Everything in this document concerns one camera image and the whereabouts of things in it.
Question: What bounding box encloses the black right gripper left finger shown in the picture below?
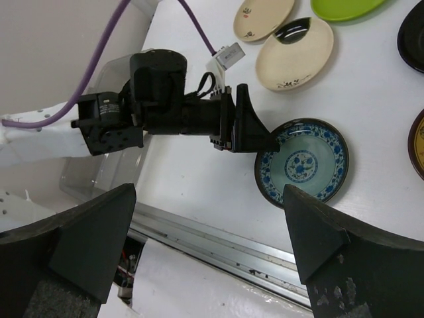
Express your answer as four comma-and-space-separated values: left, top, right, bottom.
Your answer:
1, 184, 136, 317

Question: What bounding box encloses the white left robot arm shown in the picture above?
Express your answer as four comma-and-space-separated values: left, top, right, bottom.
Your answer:
1, 49, 280, 167

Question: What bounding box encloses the cream plate black patch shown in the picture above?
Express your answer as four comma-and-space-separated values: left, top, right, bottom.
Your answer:
255, 17, 335, 91

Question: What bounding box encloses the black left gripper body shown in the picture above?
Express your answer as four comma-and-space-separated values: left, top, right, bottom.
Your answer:
129, 49, 235, 150

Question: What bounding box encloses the cream floral plate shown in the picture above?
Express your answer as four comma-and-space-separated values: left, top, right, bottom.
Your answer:
233, 0, 295, 42

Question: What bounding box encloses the aluminium front rail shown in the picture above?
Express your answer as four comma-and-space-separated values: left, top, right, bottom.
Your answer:
129, 202, 311, 309

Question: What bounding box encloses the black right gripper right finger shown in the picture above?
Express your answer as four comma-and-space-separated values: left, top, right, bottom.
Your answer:
284, 185, 423, 317

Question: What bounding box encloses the blue white plate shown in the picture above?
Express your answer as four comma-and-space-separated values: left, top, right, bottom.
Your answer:
254, 118, 350, 209

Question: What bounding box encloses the lime green plate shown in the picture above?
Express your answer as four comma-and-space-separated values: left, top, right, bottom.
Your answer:
310, 0, 387, 23

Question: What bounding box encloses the glossy black plate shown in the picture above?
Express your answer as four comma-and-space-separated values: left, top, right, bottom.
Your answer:
397, 1, 423, 73

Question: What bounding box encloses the clear plastic bin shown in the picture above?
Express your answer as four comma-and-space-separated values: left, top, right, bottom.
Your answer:
59, 55, 152, 202

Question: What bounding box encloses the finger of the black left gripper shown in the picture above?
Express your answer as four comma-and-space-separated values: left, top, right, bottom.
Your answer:
231, 83, 280, 153

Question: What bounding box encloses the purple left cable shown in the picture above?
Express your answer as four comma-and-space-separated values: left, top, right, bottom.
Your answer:
1, 0, 219, 129

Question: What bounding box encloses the white cover panel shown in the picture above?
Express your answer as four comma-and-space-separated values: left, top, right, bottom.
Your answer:
99, 241, 314, 318

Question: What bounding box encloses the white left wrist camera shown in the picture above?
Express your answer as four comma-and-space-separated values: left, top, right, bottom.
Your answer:
206, 42, 245, 92

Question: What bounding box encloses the yellow brown plate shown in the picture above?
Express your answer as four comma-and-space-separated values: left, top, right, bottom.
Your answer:
407, 110, 424, 179

